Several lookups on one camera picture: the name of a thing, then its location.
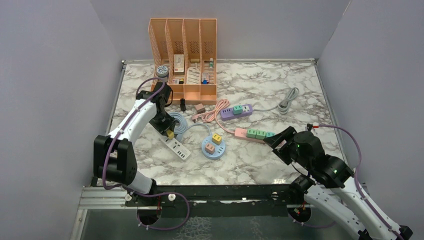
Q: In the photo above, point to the round blue patterned tin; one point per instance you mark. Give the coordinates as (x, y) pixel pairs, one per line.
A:
(162, 72)

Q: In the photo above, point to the white blister pack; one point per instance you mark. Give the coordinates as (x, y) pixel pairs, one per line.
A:
(193, 75)

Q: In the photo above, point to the pink power strip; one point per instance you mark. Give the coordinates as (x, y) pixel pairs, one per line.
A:
(240, 133)

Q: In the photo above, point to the pink plug adapter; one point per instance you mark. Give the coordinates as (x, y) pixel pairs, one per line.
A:
(210, 148)
(200, 108)

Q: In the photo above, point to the teal plug adapter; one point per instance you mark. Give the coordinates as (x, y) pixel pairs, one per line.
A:
(237, 109)
(269, 134)

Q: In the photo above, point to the teal plug adapter front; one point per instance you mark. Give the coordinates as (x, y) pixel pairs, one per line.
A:
(269, 134)

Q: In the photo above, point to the black cylinder object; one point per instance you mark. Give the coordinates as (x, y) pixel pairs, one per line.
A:
(182, 105)

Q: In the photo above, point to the green plug adapter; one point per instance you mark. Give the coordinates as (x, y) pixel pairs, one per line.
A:
(260, 134)
(251, 133)

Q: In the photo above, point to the orange file organizer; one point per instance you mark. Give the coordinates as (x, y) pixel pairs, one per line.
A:
(188, 48)

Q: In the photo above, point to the yellow plug adapter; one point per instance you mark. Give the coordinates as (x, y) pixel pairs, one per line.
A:
(170, 134)
(216, 139)

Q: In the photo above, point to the small blue white box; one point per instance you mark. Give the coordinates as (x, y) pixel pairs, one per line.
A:
(205, 78)

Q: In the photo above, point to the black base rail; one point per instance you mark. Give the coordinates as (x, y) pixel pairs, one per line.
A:
(179, 201)

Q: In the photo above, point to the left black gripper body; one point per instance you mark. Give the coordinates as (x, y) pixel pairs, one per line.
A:
(162, 121)

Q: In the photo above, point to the small bottle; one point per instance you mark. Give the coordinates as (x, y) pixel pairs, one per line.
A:
(211, 64)

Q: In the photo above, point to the red white box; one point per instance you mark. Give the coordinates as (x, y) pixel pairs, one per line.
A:
(179, 64)

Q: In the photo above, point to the pink plug adapter back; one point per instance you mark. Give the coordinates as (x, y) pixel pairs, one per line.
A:
(200, 108)

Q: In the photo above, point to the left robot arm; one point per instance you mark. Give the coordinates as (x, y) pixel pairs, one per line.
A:
(114, 157)

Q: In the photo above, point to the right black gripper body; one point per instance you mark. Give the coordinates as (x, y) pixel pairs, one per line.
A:
(288, 152)

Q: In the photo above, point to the white power strip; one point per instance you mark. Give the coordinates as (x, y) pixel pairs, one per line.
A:
(176, 147)

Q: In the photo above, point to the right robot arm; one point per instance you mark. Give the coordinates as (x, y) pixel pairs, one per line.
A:
(333, 187)

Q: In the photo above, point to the round blue power strip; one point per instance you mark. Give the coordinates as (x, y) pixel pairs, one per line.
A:
(219, 152)

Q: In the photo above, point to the purple power strip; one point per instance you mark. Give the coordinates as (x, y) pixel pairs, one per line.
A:
(226, 114)

